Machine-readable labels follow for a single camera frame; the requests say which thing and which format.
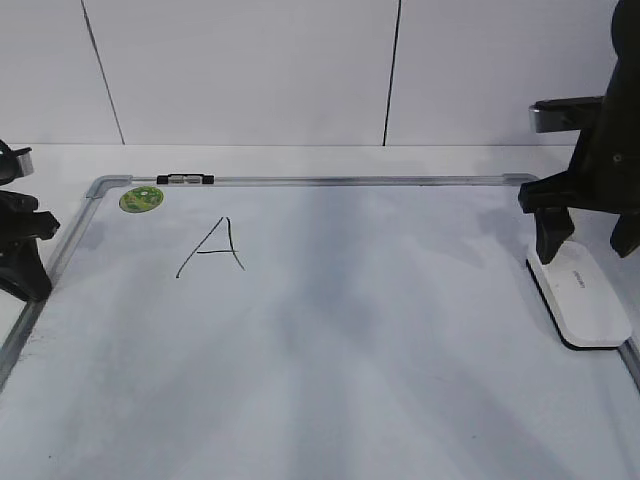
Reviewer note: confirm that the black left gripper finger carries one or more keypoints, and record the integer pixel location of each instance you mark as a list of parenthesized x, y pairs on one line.
[(22, 272)]

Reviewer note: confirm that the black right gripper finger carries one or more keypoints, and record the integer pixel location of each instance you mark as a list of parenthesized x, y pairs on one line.
[(625, 237), (553, 227)]

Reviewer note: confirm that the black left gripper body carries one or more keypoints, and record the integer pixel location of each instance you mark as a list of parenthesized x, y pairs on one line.
[(22, 224)]

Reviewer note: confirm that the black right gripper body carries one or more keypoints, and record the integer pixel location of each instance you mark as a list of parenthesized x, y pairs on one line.
[(603, 173)]

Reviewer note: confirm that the white board eraser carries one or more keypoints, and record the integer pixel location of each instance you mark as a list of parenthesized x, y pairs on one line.
[(584, 306)]

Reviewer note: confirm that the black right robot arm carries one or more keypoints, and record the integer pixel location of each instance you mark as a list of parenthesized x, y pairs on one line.
[(625, 41)]

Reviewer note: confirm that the round green magnet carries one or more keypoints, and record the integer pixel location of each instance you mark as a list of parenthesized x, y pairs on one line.
[(141, 199)]

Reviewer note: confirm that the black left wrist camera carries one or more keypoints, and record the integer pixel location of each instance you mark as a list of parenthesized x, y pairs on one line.
[(14, 163)]

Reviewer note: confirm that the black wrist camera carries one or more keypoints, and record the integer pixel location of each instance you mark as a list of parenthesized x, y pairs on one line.
[(14, 163), (567, 114)]

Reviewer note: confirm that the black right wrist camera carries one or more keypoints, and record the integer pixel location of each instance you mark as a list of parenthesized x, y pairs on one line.
[(567, 114)]

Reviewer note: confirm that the white board with grey frame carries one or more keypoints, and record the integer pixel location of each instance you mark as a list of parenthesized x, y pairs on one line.
[(308, 328)]

